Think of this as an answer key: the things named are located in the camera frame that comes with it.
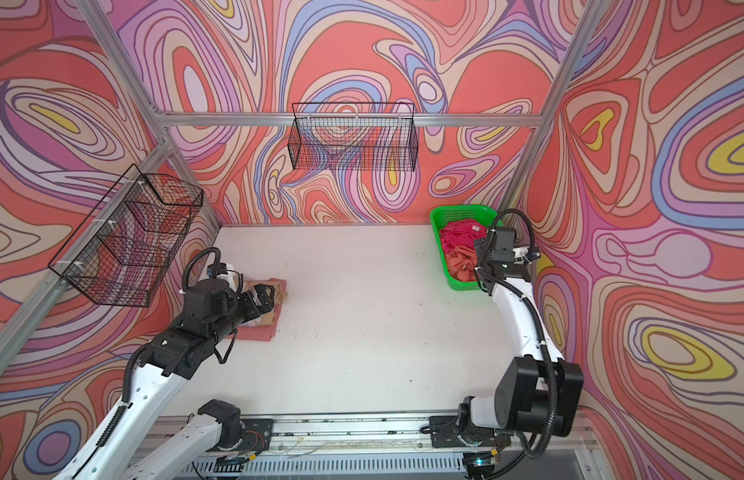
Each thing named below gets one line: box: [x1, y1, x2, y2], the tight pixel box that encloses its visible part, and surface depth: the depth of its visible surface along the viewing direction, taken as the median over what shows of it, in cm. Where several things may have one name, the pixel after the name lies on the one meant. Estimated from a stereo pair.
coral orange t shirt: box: [445, 246, 479, 282], surface depth 99 cm
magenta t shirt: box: [440, 219, 487, 254], surface depth 108 cm
